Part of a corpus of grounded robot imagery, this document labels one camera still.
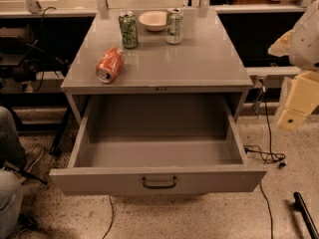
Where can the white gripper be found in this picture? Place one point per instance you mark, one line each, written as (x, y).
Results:
(305, 47)

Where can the red coke can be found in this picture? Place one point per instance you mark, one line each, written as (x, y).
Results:
(110, 65)

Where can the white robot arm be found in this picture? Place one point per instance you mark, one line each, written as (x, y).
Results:
(304, 49)

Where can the white green soda can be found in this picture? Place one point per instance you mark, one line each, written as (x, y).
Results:
(173, 26)

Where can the grey open top drawer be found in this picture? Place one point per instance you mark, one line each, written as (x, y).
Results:
(124, 138)

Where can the grey cabinet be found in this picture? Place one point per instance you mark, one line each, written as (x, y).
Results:
(204, 61)

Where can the black bar on floor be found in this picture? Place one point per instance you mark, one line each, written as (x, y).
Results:
(300, 205)

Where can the white bowl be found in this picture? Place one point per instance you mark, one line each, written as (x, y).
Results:
(153, 20)

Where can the person shoe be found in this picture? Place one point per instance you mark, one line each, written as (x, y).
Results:
(33, 156)

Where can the dark equipment at left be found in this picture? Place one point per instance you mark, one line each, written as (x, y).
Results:
(24, 61)

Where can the black drawer handle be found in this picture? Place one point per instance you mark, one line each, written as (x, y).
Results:
(159, 184)

